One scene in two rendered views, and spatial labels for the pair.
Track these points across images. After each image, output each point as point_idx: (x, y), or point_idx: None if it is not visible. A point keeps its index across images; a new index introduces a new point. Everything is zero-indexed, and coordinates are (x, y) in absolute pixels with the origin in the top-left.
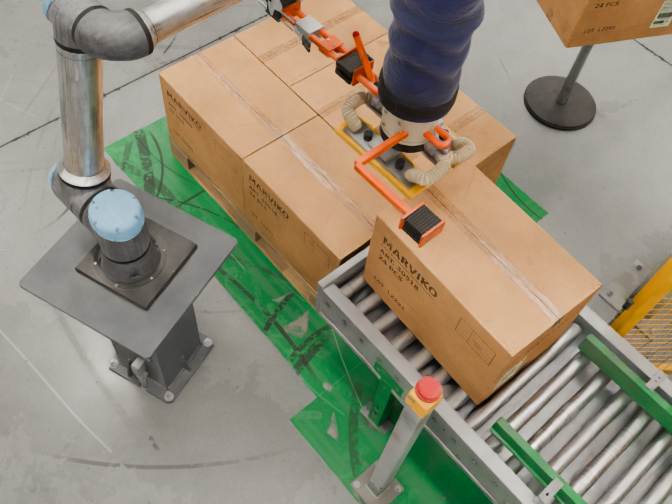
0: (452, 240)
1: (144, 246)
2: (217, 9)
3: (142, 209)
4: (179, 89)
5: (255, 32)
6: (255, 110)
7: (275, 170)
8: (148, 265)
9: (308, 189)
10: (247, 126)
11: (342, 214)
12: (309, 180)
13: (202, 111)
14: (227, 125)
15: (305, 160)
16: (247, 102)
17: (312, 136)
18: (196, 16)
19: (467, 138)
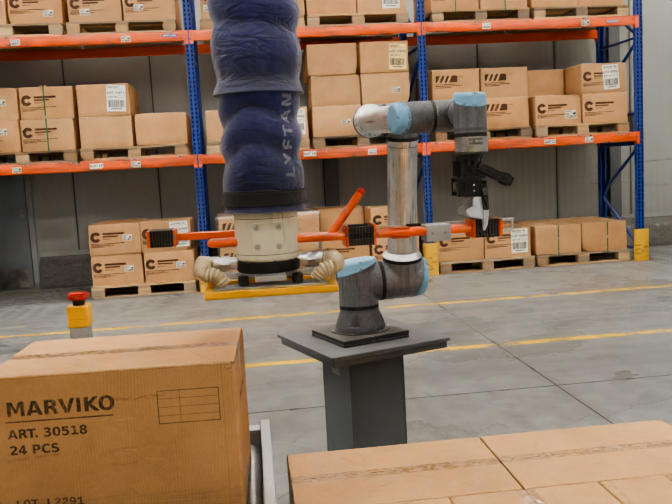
0: (162, 341)
1: (341, 299)
2: (372, 122)
3: (353, 272)
4: (622, 424)
5: None
6: (559, 454)
7: (445, 448)
8: (338, 321)
9: (398, 458)
10: (531, 446)
11: (341, 467)
12: (411, 461)
13: (574, 429)
14: (541, 437)
15: (445, 465)
16: (577, 452)
17: (484, 476)
18: (367, 119)
19: (213, 269)
